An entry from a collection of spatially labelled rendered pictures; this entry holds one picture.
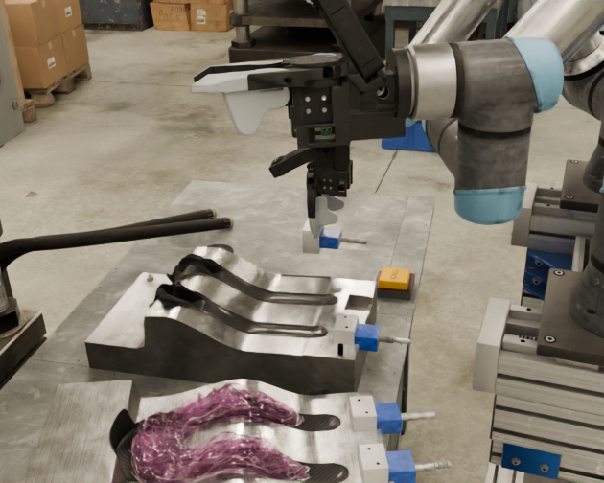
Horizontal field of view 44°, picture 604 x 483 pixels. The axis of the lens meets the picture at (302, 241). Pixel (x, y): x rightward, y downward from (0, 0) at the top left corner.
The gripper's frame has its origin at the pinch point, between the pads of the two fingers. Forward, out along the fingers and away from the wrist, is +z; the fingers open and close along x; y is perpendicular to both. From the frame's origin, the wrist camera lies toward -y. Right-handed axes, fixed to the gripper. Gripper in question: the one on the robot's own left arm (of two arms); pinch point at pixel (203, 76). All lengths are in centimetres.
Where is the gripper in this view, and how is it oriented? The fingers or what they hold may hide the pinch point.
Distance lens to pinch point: 76.6
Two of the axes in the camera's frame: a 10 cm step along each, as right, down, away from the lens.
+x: -0.9, -3.4, 9.4
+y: 0.5, 9.4, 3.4
